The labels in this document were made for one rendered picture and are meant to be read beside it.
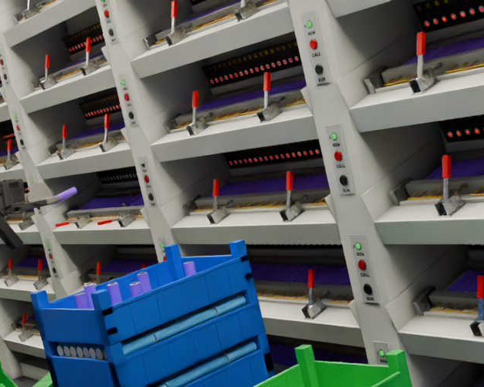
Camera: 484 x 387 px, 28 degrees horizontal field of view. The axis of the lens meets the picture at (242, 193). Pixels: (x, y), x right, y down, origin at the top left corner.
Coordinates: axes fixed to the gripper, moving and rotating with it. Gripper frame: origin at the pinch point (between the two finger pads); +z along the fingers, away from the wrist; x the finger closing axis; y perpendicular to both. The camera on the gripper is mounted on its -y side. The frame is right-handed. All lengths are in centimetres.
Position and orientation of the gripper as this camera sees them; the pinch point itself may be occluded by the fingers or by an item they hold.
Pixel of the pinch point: (54, 201)
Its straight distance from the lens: 246.8
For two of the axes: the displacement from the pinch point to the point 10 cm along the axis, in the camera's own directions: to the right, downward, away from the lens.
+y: -1.7, -9.8, -0.6
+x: -5.5, 0.4, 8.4
